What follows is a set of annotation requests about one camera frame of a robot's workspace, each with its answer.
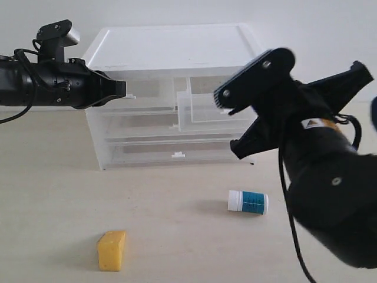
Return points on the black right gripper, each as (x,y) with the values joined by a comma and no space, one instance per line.
(299,121)

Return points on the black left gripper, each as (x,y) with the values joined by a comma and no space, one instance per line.
(68,84)

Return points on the white bottle teal label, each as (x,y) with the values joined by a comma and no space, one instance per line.
(249,202)

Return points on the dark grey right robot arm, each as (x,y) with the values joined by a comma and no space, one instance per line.
(332,191)

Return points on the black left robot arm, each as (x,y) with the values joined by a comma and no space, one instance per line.
(11,86)

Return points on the clear plastic storage box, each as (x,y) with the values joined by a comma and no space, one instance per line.
(165,123)
(170,150)

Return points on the white plastic drawer cabinet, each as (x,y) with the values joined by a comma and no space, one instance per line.
(144,53)

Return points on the yellow cheese wedge block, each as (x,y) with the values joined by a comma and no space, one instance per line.
(110,249)

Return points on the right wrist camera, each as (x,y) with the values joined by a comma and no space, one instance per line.
(262,74)

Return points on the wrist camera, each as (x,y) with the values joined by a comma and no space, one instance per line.
(53,38)
(262,74)

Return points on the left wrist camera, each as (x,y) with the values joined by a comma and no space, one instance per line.
(53,38)

